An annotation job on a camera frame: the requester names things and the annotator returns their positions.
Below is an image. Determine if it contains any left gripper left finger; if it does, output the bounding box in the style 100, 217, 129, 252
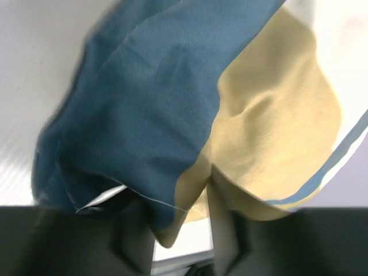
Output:
1, 190, 155, 275

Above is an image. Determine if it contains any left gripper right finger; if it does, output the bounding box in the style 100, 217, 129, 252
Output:
207, 167, 367, 275

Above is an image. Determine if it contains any blue tan white checked pillowcase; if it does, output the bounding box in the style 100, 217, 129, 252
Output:
32, 1, 367, 248

